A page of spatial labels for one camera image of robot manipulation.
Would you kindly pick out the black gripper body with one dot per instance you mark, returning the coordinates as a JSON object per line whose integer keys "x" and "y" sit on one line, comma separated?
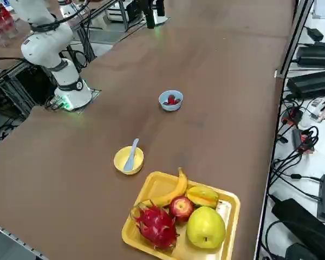
{"x": 149, "y": 5}

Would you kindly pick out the red strawberry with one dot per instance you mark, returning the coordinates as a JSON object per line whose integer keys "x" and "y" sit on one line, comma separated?
{"x": 173, "y": 101}
{"x": 172, "y": 96}

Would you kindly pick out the pale blue plastic spoon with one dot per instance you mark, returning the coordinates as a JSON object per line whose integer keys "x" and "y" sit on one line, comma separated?
{"x": 128, "y": 163}

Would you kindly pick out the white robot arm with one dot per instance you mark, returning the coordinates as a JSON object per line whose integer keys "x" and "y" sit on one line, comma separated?
{"x": 43, "y": 43}
{"x": 160, "y": 19}

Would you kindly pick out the blue bowl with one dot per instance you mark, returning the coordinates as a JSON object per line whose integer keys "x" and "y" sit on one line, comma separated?
{"x": 170, "y": 107}

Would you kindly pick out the yellow bowl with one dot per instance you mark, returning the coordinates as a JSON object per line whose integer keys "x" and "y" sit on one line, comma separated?
{"x": 119, "y": 162}

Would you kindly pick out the white box device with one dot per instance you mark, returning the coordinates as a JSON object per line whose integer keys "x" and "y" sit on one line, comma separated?
{"x": 116, "y": 15}

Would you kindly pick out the clear rack with red packets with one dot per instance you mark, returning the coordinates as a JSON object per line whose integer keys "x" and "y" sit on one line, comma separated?
{"x": 0, "y": 24}

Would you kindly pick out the small black power adapter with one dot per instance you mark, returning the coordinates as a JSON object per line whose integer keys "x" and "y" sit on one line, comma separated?
{"x": 315, "y": 33}

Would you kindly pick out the yellow plastic tray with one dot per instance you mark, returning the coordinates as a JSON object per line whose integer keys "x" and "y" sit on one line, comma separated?
{"x": 154, "y": 187}

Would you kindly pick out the black power brick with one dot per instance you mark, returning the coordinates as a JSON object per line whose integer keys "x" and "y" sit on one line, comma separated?
{"x": 317, "y": 55}
{"x": 311, "y": 85}

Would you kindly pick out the yellow banana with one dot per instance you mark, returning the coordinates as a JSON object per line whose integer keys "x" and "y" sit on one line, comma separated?
{"x": 176, "y": 189}

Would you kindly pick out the orange black plug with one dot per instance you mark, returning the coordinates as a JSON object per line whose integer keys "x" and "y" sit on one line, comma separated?
{"x": 293, "y": 115}
{"x": 303, "y": 142}

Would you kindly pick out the yellow star fruit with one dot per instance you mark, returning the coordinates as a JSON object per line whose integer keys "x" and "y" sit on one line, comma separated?
{"x": 203, "y": 196}

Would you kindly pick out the red apple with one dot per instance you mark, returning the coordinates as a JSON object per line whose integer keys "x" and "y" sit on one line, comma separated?
{"x": 181, "y": 208}

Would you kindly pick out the red dragon fruit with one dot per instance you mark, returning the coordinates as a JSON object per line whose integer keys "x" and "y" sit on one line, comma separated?
{"x": 157, "y": 227}

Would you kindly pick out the large yellow-green fruit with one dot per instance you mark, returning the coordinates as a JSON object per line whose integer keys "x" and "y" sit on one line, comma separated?
{"x": 205, "y": 227}

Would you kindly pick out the aluminium frame post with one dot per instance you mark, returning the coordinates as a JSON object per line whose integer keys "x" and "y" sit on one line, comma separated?
{"x": 292, "y": 46}

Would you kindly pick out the aluminium table edge rail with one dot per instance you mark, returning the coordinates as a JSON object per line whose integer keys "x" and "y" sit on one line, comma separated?
{"x": 5, "y": 238}

